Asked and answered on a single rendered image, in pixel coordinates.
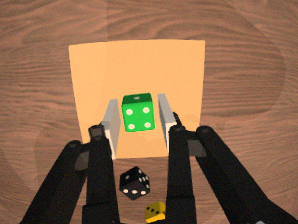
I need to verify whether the yellow die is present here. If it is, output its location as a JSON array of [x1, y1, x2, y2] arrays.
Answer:
[[145, 201, 166, 223]]

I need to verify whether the black die with white pips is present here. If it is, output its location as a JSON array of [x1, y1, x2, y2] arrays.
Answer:
[[119, 166, 150, 201]]

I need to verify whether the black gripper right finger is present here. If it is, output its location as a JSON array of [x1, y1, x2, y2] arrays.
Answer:
[[157, 93, 298, 224]]

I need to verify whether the orange flat square mat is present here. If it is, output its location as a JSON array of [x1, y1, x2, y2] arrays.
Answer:
[[69, 39, 205, 158]]

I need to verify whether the green die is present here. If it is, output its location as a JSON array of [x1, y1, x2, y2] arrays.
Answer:
[[121, 92, 155, 133]]

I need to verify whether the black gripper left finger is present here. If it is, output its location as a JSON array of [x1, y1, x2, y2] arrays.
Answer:
[[19, 98, 121, 224]]

